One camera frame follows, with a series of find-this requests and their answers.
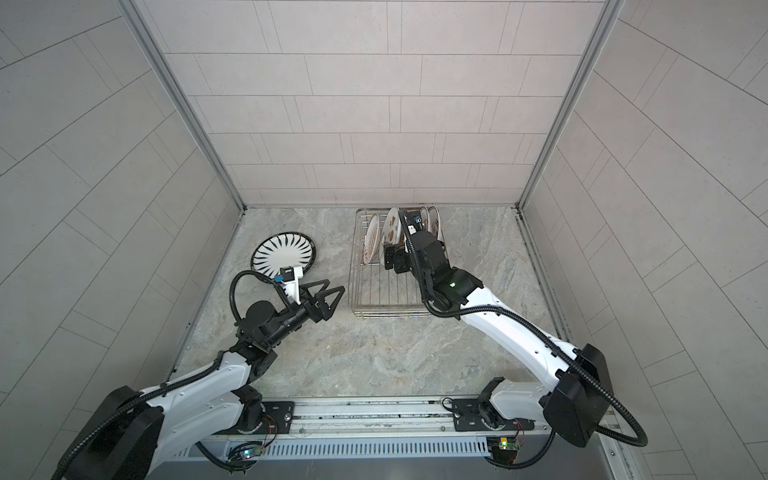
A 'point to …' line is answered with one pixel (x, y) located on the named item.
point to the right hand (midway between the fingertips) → (396, 241)
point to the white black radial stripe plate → (261, 262)
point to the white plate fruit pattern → (392, 232)
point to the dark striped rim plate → (292, 245)
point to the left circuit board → (251, 452)
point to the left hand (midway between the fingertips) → (343, 287)
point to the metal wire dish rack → (374, 291)
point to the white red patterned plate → (371, 239)
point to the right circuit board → (503, 449)
